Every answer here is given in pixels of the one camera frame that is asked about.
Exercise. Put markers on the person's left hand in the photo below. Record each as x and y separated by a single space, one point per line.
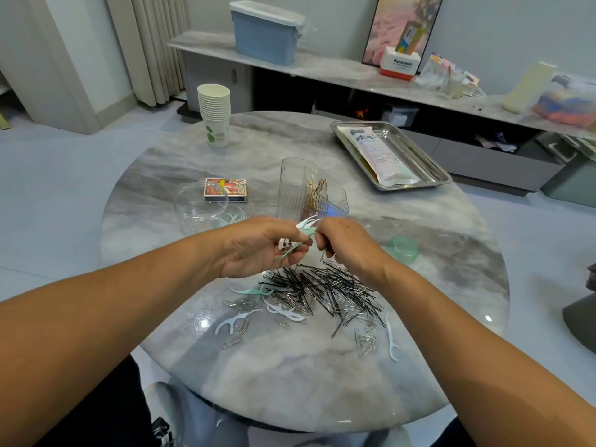
256 246

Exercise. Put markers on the person's right hand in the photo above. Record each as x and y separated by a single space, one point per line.
359 251

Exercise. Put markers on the pale green plastic lid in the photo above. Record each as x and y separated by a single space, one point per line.
405 248

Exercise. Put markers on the pile of floss picks and clips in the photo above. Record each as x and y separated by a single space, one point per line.
321 293

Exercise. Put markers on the colourful matchbox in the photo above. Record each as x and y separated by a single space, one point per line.
225 189

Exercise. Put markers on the clear round plastic bowl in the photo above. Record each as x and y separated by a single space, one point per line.
200 209

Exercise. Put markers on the clear ribbed organizer box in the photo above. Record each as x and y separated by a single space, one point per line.
300 189

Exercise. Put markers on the clear printed plastic bag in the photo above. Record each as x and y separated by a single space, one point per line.
382 156

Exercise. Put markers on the metal tray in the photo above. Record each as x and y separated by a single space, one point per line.
430 172

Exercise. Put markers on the group of white paper cups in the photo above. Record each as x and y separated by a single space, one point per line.
215 114

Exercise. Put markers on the person's left forearm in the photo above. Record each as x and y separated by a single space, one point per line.
102 358

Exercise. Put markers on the person's right forearm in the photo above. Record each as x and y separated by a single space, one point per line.
503 367

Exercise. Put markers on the white box in cabinet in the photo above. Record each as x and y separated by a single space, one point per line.
401 116

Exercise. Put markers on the loose papers in cabinet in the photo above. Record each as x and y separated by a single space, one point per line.
498 142

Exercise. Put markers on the grey cabinet with marble top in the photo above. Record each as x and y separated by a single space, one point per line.
307 65

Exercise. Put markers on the white and red small box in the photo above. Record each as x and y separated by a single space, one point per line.
400 64

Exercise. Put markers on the clear bag of snacks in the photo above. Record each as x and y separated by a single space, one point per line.
435 72

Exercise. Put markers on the colourful small packet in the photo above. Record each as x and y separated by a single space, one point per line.
471 79

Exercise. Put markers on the blue storage box white lid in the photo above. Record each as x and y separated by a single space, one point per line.
266 32

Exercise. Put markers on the small colourful box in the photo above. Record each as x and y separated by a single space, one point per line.
410 38

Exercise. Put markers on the framed pink picture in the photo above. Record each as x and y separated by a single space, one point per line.
396 25

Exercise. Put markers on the grey green storage bin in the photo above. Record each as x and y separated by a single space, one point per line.
575 172

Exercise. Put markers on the beige curtain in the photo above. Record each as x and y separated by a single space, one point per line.
147 42

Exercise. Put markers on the trash bin with black bag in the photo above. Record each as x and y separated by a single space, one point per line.
585 310

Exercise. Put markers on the cream paper roll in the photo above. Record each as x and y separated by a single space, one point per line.
529 87

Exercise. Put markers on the clear storage box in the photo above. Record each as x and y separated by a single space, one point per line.
568 100

